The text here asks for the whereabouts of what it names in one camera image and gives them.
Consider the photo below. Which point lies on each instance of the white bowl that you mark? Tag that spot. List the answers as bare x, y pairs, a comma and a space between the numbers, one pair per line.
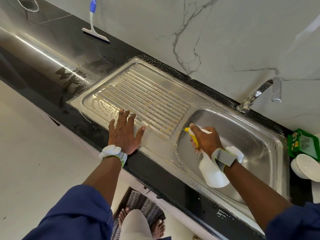
306, 167

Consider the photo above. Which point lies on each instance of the chrome faucet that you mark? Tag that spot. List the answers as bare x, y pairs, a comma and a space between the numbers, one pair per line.
255, 95

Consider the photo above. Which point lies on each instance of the stainless steel sink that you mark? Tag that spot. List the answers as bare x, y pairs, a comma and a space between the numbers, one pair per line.
150, 97

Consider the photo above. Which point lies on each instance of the white yellow spray bottle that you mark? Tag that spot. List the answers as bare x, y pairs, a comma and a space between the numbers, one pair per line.
214, 175

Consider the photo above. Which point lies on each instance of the person's left hand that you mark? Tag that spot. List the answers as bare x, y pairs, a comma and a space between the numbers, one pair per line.
125, 135

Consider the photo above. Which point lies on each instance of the person's right foot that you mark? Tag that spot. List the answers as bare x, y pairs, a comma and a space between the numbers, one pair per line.
159, 229

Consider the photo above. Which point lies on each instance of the white trousers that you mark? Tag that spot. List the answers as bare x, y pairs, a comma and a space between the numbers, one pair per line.
135, 226

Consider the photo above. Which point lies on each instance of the white left wrist tracker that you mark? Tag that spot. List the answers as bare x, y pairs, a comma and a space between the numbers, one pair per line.
111, 151

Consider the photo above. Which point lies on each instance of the green soap tray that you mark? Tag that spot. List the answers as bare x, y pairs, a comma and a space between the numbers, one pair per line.
305, 143

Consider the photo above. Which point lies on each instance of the person's left forearm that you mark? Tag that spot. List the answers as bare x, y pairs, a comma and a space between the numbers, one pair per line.
102, 180

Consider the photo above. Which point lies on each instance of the person's right forearm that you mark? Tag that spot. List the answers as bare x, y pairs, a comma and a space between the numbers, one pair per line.
257, 195

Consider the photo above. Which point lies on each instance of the blue white squeegee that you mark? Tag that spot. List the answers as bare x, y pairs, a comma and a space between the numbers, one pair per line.
92, 20

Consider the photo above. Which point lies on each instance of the striped floor mat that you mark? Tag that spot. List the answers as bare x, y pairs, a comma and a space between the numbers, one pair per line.
142, 205

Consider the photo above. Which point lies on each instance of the person's right hand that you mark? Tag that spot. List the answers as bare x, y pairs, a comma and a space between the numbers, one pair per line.
207, 140

